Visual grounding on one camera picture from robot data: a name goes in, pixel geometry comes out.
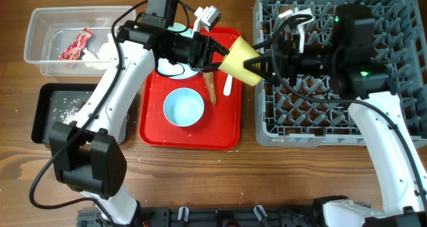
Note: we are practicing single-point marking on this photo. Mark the light blue plate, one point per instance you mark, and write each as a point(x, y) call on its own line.
point(177, 71)

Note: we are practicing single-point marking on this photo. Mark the pile of white rice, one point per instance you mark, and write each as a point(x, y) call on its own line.
point(69, 109)

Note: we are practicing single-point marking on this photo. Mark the light blue bowl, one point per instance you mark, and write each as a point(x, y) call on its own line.
point(183, 107)

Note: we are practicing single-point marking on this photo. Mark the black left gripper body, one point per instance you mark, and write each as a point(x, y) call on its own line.
point(185, 49)

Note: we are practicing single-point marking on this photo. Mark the yellow plastic cup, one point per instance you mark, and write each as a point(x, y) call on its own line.
point(233, 62)

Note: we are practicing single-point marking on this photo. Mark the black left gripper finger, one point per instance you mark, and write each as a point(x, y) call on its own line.
point(220, 49)
point(207, 67)

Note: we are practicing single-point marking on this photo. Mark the red snack wrapper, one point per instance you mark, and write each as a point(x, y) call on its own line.
point(74, 50)

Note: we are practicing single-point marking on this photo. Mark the red plastic tray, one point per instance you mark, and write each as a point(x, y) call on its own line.
point(218, 128)

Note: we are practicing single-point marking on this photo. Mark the clear plastic waste bin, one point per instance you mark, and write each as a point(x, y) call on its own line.
point(51, 30)

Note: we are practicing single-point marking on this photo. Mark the orange carrot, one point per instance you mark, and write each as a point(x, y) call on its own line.
point(209, 81)

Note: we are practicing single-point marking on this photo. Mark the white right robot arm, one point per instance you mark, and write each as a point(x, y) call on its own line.
point(367, 87)

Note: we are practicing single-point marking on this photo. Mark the grey plastic dishwasher rack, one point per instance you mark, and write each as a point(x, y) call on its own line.
point(282, 119)

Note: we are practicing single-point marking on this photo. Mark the black waste tray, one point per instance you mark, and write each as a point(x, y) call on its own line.
point(51, 97)

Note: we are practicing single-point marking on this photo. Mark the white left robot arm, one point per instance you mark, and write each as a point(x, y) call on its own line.
point(85, 153)

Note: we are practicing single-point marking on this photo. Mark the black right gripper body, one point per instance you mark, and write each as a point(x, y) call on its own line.
point(315, 60)

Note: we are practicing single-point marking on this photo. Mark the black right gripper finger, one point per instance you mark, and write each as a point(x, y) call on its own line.
point(262, 66)
point(266, 43)

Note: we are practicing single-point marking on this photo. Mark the white plastic spoon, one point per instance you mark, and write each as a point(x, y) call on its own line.
point(228, 85)

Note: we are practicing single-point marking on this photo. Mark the white tissue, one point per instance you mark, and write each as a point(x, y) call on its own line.
point(102, 59)

